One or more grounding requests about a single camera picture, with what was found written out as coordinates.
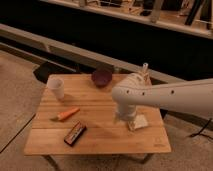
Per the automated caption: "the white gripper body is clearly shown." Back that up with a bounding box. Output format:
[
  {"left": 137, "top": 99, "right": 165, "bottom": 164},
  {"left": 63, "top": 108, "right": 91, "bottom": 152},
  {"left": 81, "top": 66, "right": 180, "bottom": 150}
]
[{"left": 115, "top": 104, "right": 136, "bottom": 122}]

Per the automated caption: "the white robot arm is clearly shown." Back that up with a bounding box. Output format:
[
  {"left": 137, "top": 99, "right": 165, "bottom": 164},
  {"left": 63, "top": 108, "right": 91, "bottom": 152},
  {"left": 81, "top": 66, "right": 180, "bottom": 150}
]
[{"left": 111, "top": 73, "right": 213, "bottom": 122}]

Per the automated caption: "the white ceramic cup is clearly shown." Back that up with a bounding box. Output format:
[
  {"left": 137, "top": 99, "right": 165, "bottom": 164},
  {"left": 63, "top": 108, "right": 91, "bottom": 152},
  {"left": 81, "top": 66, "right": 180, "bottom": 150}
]
[{"left": 47, "top": 78, "right": 64, "bottom": 100}]

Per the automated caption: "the small clear bottle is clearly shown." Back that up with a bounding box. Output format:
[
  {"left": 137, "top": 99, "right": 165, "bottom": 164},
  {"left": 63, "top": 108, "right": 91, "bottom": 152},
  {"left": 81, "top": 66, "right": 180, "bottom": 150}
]
[{"left": 142, "top": 63, "right": 149, "bottom": 81}]

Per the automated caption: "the dark red bowl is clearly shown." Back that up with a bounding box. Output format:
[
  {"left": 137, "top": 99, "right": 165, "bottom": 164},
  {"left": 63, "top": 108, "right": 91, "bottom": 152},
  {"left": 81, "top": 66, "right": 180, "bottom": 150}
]
[{"left": 91, "top": 69, "right": 112, "bottom": 87}]

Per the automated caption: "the wooden table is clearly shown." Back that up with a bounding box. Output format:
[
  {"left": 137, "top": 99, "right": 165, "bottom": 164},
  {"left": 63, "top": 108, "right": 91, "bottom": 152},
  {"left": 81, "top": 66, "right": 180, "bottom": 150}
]
[{"left": 24, "top": 74, "right": 171, "bottom": 155}]

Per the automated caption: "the black orange chocolate bar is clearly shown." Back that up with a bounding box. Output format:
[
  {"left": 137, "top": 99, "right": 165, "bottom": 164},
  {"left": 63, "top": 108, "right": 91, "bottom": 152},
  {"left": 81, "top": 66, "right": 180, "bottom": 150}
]
[{"left": 64, "top": 122, "right": 87, "bottom": 146}]

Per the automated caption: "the orange carrot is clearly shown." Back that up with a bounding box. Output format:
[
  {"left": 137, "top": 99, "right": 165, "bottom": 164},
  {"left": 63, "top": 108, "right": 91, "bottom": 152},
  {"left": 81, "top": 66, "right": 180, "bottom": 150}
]
[{"left": 51, "top": 107, "right": 79, "bottom": 121}]

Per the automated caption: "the black cable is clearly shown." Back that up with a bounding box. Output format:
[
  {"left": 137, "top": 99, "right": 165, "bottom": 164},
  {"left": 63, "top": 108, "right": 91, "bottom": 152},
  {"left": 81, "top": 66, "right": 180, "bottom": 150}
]
[{"left": 189, "top": 117, "right": 213, "bottom": 139}]

